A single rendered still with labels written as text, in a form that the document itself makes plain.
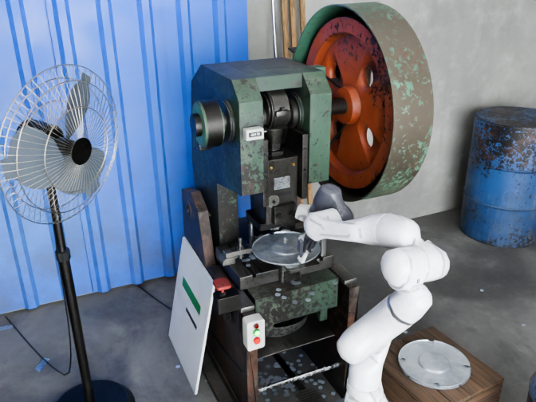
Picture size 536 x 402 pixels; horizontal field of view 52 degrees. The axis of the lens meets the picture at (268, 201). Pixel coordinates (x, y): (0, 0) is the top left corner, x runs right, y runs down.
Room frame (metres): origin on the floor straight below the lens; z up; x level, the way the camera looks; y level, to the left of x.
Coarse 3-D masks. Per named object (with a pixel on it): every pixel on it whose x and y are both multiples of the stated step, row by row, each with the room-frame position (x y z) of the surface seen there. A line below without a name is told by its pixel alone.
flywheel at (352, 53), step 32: (320, 32) 2.51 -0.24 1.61; (352, 32) 2.28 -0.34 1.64; (320, 64) 2.56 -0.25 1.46; (352, 64) 2.33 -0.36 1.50; (384, 64) 2.07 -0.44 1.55; (352, 96) 2.27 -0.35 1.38; (384, 96) 2.05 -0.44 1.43; (352, 128) 2.31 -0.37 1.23; (384, 128) 2.04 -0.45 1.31; (352, 160) 2.30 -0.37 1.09; (384, 160) 2.03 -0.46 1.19
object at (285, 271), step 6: (300, 264) 1.93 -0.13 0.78; (306, 264) 1.93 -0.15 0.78; (312, 264) 1.93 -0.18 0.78; (318, 264) 1.93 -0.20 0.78; (282, 270) 2.00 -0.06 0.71; (288, 270) 1.89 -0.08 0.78; (294, 270) 1.89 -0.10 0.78; (300, 270) 1.90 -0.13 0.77; (282, 276) 2.00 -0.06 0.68; (288, 276) 2.01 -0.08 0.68; (294, 276) 2.02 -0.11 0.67; (300, 276) 2.04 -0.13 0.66; (282, 282) 2.00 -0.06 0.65
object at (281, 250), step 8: (280, 232) 2.21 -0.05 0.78; (288, 232) 2.21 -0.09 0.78; (296, 232) 2.20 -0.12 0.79; (256, 240) 2.13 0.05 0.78; (264, 240) 2.14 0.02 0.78; (272, 240) 2.14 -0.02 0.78; (280, 240) 2.14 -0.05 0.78; (288, 240) 2.12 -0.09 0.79; (296, 240) 2.13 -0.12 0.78; (256, 248) 2.07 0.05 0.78; (264, 248) 2.07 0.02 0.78; (272, 248) 2.06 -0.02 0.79; (280, 248) 2.05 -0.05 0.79; (288, 248) 2.05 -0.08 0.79; (296, 248) 2.05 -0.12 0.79; (320, 248) 2.05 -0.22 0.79; (256, 256) 1.99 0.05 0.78; (264, 256) 2.00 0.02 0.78; (272, 256) 2.00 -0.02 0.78; (280, 256) 2.00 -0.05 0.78; (288, 256) 2.00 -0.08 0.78; (296, 256) 1.99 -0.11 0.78; (312, 256) 1.99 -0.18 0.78; (280, 264) 1.93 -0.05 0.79; (288, 264) 1.92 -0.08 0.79; (296, 264) 1.93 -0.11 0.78
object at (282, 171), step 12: (276, 156) 2.13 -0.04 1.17; (288, 156) 2.13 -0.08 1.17; (276, 168) 2.10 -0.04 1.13; (288, 168) 2.12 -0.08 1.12; (276, 180) 2.09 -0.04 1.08; (288, 180) 2.12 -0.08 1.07; (276, 192) 2.10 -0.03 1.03; (288, 192) 2.12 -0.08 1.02; (276, 204) 2.08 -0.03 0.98; (288, 204) 2.09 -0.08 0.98; (264, 216) 2.09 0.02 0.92; (276, 216) 2.06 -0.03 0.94; (288, 216) 2.08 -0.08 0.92
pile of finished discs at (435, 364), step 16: (400, 352) 1.90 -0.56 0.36; (416, 352) 1.90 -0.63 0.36; (432, 352) 1.90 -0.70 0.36; (448, 352) 1.90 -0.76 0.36; (416, 368) 1.79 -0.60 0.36; (432, 368) 1.79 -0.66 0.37; (448, 368) 1.79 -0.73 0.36; (464, 368) 1.79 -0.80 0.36; (432, 384) 1.70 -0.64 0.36; (448, 384) 1.70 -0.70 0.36
